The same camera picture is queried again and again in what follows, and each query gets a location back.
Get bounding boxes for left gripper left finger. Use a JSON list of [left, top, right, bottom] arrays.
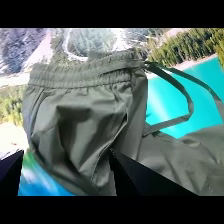
[[0, 149, 25, 197]]

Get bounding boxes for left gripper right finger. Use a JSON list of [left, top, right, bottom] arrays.
[[109, 148, 198, 197]]

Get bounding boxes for grey-green pants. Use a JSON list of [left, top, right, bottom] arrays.
[[22, 48, 224, 197]]

